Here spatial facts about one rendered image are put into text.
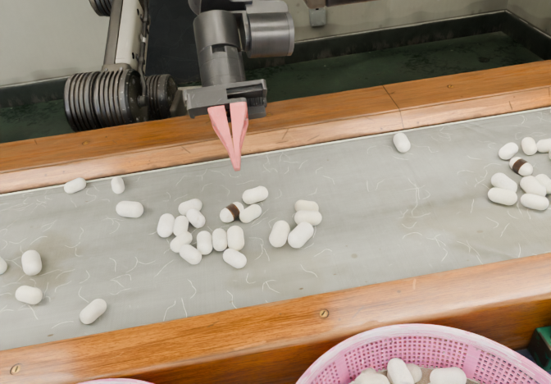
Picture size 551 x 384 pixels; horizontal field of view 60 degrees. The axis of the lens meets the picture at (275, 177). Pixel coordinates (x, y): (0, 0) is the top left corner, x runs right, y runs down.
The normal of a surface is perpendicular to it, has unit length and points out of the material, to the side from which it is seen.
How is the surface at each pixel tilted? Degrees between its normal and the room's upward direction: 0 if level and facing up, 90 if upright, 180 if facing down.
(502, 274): 0
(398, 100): 0
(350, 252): 0
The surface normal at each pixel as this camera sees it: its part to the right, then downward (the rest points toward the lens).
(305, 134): 0.04, -0.13
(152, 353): -0.09, -0.78
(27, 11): 0.16, 0.60
